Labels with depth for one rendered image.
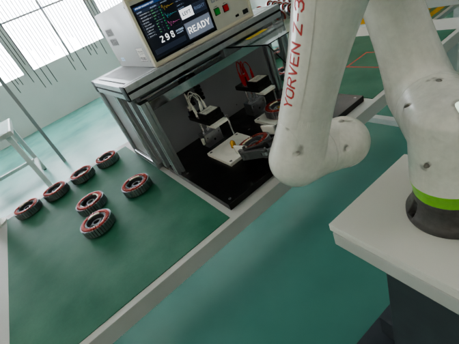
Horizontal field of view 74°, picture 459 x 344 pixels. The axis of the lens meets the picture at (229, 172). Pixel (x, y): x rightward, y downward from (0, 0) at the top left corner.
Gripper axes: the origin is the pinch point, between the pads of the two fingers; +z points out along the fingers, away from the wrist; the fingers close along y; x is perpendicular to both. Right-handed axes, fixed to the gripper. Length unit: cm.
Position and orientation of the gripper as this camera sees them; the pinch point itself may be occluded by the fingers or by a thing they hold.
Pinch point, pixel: (252, 139)
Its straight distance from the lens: 95.9
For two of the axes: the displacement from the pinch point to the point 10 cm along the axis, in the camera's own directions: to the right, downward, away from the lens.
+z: -4.9, -1.1, 8.7
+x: -4.6, -8.1, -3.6
